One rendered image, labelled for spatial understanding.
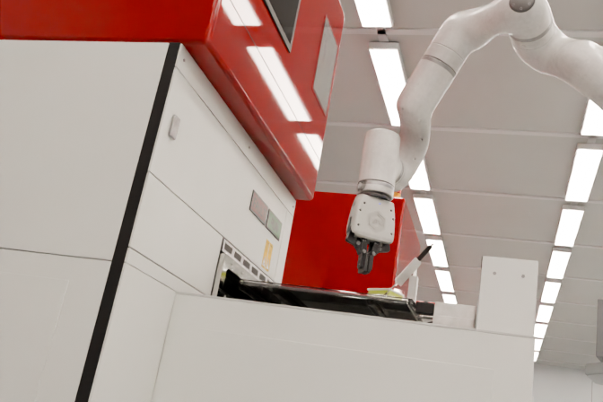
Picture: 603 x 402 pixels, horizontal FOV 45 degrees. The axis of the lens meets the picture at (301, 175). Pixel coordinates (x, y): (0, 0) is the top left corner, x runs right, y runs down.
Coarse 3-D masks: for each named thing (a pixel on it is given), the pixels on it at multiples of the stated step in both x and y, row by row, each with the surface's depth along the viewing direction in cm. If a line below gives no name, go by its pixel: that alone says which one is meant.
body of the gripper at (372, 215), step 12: (360, 204) 162; (372, 204) 163; (384, 204) 164; (360, 216) 161; (372, 216) 162; (384, 216) 163; (348, 228) 164; (360, 228) 160; (372, 228) 161; (384, 228) 162; (372, 240) 163; (384, 240) 162
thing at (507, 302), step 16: (496, 272) 127; (512, 272) 126; (528, 272) 125; (480, 288) 126; (496, 288) 126; (512, 288) 125; (528, 288) 124; (480, 304) 125; (496, 304) 125; (512, 304) 124; (528, 304) 123; (480, 320) 124; (496, 320) 124; (512, 320) 123; (528, 320) 123
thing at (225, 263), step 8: (224, 256) 152; (224, 264) 152; (232, 264) 156; (216, 272) 151; (224, 272) 152; (232, 272) 157; (240, 272) 161; (248, 272) 166; (216, 280) 150; (256, 280) 171; (216, 288) 150; (216, 296) 149; (224, 296) 153; (232, 296) 158
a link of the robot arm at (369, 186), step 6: (366, 180) 164; (372, 180) 164; (378, 180) 164; (360, 186) 165; (366, 186) 164; (372, 186) 163; (378, 186) 163; (384, 186) 164; (390, 186) 165; (360, 192) 166; (366, 192) 165; (372, 192) 164; (378, 192) 164; (384, 192) 163; (390, 192) 164; (390, 198) 167
